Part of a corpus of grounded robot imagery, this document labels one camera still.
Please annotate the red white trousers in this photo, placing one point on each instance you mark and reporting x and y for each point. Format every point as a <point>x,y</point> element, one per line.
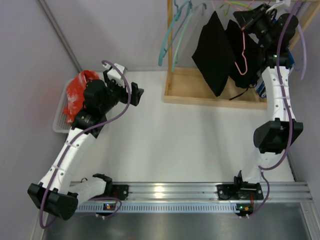
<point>75,93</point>

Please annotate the aluminium mounting rail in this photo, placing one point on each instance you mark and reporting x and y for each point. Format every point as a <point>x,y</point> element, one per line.
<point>156,192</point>

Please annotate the blue patterned trousers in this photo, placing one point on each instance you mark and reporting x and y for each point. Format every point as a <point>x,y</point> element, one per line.
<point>260,85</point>

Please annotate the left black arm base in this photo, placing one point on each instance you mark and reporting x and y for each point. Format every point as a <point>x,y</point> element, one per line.
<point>119,191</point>

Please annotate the wooden clothes rack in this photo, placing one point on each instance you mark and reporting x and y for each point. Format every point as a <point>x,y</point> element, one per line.
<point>187,85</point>

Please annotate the lime green hanger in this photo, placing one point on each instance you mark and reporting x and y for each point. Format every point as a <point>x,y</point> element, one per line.
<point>234,4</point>

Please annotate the teal plastic hanger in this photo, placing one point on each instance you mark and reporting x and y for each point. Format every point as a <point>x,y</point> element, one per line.
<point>176,17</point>

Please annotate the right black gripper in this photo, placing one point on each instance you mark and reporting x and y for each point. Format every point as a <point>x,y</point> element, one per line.
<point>249,16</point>

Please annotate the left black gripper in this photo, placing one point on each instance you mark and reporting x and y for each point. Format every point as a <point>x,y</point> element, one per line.
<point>134,92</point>

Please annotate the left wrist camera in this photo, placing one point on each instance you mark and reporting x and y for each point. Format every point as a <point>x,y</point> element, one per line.
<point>112,74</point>

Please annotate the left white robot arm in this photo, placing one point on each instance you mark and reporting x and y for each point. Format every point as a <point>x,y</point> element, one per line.
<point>54,194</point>

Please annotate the pink hanger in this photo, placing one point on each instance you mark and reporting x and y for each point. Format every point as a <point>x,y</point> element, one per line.
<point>243,56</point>

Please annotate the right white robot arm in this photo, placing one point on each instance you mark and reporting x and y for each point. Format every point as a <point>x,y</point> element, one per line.
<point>274,138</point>

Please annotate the mint green hanger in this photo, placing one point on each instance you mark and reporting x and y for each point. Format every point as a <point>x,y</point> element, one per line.
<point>203,7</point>

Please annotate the white plastic basket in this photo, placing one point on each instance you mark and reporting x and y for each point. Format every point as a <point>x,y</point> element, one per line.
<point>60,124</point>

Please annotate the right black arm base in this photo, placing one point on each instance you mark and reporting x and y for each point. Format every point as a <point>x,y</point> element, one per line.
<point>246,191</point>

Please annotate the black trousers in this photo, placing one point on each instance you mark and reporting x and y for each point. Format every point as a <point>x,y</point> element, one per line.
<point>248,57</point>
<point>214,56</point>

